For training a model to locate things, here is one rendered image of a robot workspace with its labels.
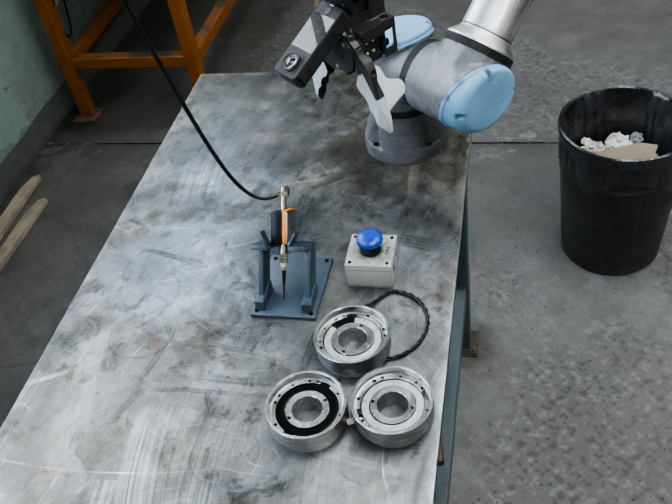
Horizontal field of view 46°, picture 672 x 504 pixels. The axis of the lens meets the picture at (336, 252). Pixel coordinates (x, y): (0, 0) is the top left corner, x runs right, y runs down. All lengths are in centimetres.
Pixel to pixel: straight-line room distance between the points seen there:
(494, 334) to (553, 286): 24
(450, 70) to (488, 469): 102
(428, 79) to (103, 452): 72
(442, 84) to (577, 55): 209
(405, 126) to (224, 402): 58
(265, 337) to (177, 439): 20
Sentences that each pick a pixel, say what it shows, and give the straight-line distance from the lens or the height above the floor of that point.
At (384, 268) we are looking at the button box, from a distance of 116.
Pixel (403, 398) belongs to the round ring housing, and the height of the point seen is 82.
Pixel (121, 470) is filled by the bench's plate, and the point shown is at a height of 80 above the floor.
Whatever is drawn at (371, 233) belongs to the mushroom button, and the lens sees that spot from 117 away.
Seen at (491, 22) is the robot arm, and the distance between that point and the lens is 127.
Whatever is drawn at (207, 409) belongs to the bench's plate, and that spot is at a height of 80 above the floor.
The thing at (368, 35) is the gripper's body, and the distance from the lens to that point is 108.
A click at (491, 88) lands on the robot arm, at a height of 99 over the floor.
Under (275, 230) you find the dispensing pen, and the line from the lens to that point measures 114.
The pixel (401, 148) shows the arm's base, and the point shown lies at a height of 83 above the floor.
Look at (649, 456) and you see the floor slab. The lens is 200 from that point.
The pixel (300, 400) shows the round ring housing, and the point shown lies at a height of 82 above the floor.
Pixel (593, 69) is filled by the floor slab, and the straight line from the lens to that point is 323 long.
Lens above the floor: 165
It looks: 42 degrees down
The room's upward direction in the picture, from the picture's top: 10 degrees counter-clockwise
